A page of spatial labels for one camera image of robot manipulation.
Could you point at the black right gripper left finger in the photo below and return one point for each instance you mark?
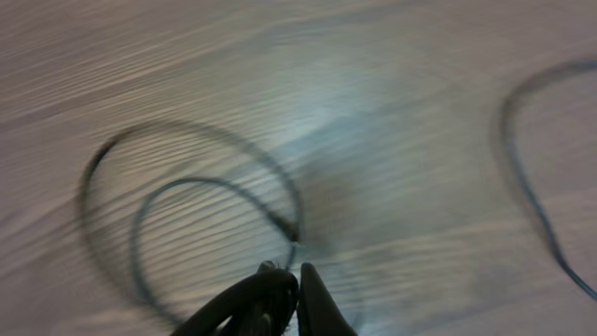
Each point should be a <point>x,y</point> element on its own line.
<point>260,304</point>

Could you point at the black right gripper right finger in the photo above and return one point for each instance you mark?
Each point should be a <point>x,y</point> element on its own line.
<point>318,314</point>

